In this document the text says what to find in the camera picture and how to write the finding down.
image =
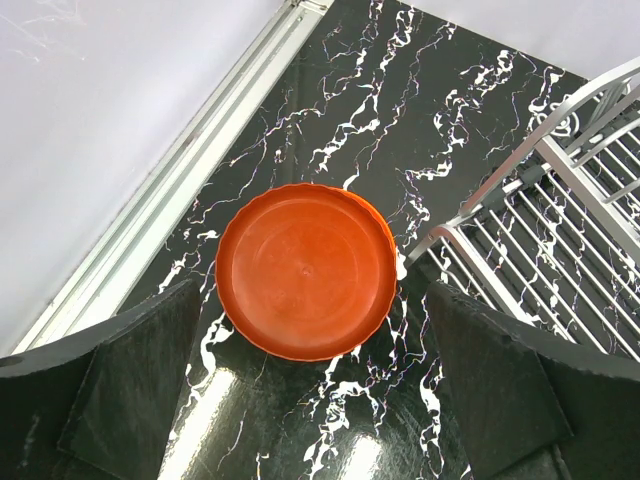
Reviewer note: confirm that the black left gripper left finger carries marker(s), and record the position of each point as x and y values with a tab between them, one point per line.
100	403

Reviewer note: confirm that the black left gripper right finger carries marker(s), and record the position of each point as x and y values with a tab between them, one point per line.
530	405

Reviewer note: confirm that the orange round plastic plate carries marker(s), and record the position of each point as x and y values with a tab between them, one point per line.
306	272

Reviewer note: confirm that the aluminium frame rail left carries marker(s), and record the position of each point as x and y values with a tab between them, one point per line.
100	284

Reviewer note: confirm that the silver wire dish rack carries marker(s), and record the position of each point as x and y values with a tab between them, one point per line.
551	237

